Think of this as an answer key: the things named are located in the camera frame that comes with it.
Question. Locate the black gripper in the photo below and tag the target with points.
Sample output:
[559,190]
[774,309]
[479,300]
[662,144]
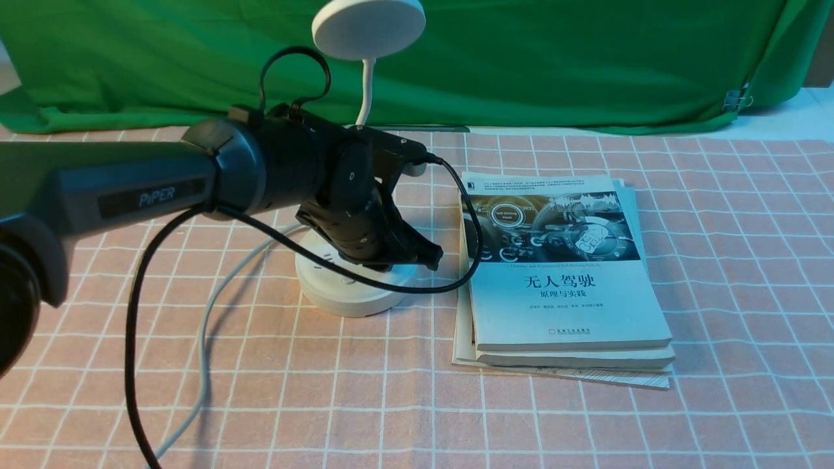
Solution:
[375,236]

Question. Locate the white desk lamp with sockets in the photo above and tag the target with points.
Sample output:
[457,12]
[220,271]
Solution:
[358,31]

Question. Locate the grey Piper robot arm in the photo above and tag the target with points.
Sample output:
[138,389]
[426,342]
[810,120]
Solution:
[341,179]

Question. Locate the bottom thin paper booklet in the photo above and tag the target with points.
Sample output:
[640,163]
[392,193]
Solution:
[464,339]

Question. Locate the top book self-driving cover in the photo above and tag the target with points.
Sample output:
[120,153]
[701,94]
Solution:
[567,293]

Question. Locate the pink checkered tablecloth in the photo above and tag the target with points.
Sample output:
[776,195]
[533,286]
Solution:
[738,238]

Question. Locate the middle white book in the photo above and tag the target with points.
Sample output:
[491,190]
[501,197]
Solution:
[642,357]

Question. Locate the metal binder clip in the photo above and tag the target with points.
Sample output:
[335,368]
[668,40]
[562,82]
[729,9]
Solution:
[737,100]

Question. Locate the green backdrop cloth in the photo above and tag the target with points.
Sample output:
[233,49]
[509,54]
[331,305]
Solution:
[631,67]

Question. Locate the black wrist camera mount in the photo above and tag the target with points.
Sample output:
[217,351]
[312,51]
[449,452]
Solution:
[393,156]

